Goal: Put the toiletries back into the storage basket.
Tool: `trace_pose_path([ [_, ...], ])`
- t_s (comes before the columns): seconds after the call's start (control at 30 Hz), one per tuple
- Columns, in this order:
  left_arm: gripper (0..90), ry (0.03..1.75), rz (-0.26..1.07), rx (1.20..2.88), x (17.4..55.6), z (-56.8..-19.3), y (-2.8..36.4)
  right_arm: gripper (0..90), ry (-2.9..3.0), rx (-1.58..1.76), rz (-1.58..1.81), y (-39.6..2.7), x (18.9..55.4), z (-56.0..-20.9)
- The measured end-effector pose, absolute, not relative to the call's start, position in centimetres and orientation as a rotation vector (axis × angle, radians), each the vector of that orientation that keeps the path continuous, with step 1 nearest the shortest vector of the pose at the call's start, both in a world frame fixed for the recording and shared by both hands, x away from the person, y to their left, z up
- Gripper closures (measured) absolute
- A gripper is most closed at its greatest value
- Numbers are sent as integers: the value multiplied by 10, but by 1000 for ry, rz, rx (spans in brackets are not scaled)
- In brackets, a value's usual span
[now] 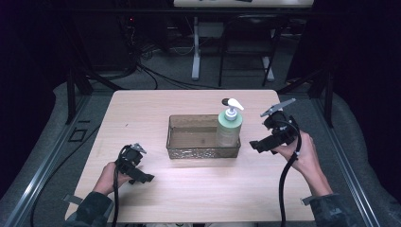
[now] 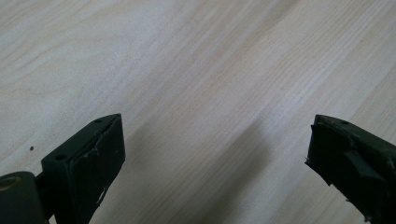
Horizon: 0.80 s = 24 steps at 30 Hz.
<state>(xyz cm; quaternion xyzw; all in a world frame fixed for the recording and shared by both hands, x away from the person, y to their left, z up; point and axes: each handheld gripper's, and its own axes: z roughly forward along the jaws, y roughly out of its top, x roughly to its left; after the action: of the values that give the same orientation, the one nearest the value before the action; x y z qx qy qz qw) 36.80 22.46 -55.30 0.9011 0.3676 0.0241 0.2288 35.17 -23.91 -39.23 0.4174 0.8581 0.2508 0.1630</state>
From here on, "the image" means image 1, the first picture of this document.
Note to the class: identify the person's right hand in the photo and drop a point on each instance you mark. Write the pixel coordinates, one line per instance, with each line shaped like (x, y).
(302, 154)

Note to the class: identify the brown transparent plastic basket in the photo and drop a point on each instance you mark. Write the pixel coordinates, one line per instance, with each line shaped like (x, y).
(195, 138)

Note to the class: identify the aluminium floor rail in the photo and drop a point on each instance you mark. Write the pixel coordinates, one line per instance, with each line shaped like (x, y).
(47, 164)
(343, 151)

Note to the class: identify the black metal stand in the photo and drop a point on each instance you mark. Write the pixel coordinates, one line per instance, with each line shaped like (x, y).
(328, 101)
(71, 94)

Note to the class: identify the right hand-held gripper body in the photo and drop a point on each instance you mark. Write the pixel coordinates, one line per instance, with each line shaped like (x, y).
(280, 129)

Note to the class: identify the white desk leg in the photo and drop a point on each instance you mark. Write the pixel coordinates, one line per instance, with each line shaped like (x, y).
(268, 69)
(196, 56)

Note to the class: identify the green pump bottle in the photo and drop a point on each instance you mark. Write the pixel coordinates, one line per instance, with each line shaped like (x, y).
(228, 129)

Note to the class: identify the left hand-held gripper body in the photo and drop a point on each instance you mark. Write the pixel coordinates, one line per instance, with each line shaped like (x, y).
(129, 159)

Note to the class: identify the black chair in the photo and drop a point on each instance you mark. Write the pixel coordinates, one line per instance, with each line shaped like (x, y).
(252, 25)

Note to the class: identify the person's left hand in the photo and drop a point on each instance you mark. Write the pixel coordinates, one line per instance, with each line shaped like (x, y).
(105, 179)

